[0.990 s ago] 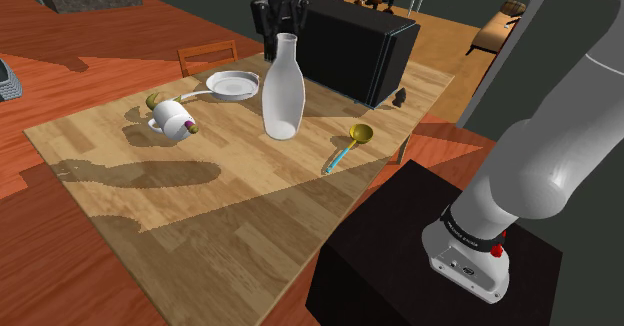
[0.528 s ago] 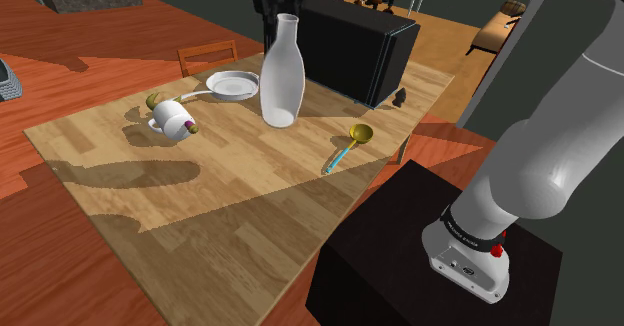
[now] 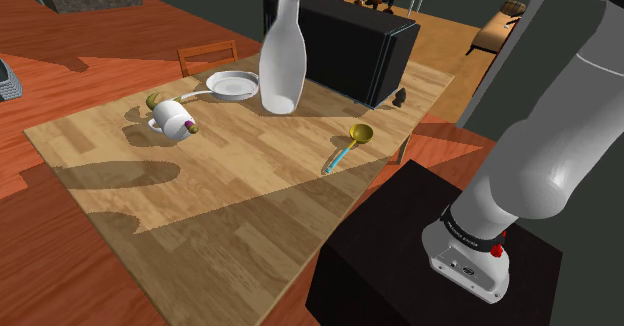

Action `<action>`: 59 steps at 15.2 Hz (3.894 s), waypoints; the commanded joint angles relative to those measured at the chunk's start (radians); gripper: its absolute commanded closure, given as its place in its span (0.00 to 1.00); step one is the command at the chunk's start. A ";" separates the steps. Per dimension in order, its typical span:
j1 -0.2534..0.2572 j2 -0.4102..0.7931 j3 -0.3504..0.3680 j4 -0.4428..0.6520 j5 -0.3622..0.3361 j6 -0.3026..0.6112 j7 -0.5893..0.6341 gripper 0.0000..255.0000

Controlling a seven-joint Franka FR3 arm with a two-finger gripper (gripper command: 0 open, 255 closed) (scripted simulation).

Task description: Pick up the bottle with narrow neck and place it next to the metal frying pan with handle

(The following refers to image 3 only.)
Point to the small black figure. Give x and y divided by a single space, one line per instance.
399 98

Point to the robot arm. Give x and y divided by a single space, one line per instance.
551 159

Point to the black box appliance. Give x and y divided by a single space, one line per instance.
356 52

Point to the black robot stand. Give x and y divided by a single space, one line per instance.
390 261

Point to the wooden chair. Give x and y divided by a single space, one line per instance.
207 57

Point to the grey basket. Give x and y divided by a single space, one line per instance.
8 83

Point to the wooden table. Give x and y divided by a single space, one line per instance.
229 208

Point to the tan sofa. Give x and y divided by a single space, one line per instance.
497 27

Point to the white mug with horns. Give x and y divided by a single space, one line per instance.
171 118

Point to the white frying pan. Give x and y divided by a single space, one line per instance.
233 85

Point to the white glass bottle vase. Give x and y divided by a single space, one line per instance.
282 57

